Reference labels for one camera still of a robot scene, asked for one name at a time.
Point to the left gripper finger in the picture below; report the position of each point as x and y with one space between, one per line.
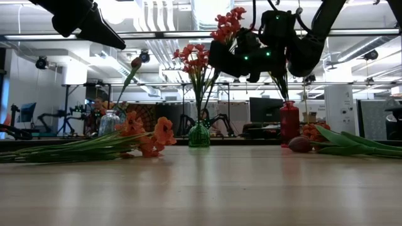
97 29

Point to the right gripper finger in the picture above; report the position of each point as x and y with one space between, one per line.
223 58

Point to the red artificial flower bunch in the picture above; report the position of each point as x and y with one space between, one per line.
132 123
194 58

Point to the orange artificial flower bunch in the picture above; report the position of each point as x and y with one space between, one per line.
311 132
227 23
164 129

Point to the dark red artificial tulip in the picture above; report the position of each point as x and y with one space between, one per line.
136 62
300 144

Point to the black background robot arm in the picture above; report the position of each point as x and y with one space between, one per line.
53 119
221 120

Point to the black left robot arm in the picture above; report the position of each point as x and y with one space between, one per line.
42 2

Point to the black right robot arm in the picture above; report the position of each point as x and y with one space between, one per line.
314 44

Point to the red glass vase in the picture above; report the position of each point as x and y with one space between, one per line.
289 120

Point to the green glass vase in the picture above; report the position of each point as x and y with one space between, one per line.
198 135

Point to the clear glass vase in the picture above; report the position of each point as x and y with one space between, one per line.
108 124

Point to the overhead light bar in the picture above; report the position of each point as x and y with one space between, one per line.
47 36

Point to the black computer monitor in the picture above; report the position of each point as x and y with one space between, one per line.
266 110
26 112

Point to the cardboard box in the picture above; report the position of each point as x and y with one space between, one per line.
309 116

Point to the person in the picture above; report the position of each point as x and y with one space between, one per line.
99 108

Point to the white cylindrical appliance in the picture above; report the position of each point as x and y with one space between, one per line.
339 108

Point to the grey partition panel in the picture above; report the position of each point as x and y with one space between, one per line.
372 119

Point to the black office chair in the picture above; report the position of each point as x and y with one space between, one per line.
394 122

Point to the black mounted camera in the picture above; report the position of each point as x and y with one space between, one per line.
310 78
371 55
41 62
144 56

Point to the black aluminium rig frame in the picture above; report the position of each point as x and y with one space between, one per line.
47 142

